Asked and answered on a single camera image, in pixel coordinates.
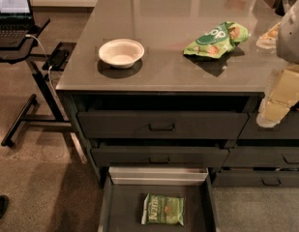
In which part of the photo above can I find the green jalapeno chip bag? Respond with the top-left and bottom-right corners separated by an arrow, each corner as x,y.
141,193 -> 185,226

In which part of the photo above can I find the open bottom left drawer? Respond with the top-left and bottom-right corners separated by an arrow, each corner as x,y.
98,166 -> 221,232

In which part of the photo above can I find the black laptop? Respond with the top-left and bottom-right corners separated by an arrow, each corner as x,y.
0,0 -> 35,50

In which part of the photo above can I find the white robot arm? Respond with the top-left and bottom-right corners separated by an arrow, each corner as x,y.
256,0 -> 299,128

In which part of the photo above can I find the bottom right drawer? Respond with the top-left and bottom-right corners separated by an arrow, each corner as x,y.
212,171 -> 299,188

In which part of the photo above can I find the top right drawer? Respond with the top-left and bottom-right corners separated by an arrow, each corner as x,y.
239,111 -> 299,139

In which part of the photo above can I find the middle right drawer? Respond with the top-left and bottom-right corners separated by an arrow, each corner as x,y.
224,146 -> 299,168

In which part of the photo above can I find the top left drawer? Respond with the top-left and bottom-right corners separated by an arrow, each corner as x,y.
77,110 -> 248,139

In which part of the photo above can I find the middle left drawer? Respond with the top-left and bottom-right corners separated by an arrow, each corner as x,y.
91,146 -> 228,167

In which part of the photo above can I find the black rolling laptop stand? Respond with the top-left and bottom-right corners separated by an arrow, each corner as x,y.
0,15 -> 77,148

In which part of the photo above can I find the black smartphone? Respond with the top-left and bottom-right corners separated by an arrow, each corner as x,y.
48,49 -> 69,69

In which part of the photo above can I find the white charging cable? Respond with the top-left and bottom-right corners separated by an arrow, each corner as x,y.
24,33 -> 58,97

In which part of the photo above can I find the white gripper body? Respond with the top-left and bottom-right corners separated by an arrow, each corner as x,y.
270,64 -> 299,107

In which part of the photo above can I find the green popcorn snack bag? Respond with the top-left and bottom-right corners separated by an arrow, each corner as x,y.
183,21 -> 250,59

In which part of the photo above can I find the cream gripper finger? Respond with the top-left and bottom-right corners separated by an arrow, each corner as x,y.
256,100 -> 289,128

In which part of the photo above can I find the white paper bowl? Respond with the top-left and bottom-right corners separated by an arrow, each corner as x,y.
99,39 -> 144,69

